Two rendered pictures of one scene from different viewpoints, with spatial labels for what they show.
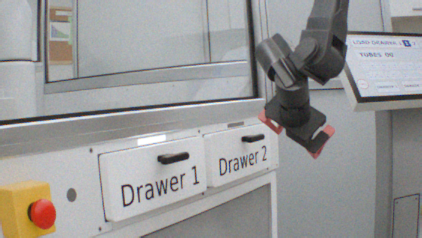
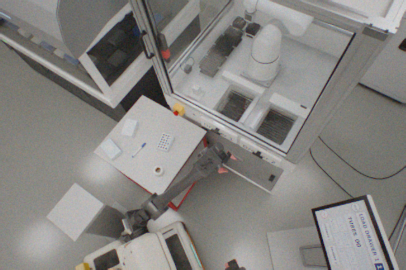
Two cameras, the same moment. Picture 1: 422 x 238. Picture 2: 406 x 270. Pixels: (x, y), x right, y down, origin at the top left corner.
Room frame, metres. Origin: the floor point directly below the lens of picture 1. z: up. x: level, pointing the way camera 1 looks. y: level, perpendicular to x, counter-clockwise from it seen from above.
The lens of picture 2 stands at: (0.97, -0.70, 2.51)
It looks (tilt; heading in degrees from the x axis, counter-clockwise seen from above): 65 degrees down; 101
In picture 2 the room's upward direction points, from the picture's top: 9 degrees counter-clockwise
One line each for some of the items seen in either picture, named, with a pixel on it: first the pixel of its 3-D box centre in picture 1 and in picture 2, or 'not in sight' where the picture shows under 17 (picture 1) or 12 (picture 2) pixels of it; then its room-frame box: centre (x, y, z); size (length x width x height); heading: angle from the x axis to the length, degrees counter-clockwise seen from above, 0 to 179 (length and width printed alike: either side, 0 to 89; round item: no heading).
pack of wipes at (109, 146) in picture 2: not in sight; (111, 149); (0.12, -0.02, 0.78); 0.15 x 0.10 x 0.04; 136
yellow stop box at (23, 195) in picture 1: (26, 210); (178, 109); (0.61, 0.25, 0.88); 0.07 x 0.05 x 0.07; 149
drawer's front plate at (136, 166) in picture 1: (158, 175); (219, 129); (0.90, 0.10, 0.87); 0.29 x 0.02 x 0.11; 149
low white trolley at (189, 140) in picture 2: not in sight; (161, 159); (0.40, 0.05, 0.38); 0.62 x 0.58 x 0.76; 149
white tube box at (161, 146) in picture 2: not in sight; (165, 142); (0.52, 0.04, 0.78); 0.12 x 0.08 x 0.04; 73
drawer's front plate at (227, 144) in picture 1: (241, 152); (259, 152); (1.17, -0.06, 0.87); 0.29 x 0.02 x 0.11; 149
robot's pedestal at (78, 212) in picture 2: not in sight; (99, 218); (-0.05, -0.46, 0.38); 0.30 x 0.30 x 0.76; 59
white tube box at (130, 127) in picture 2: not in sight; (130, 128); (0.24, 0.14, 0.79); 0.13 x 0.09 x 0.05; 79
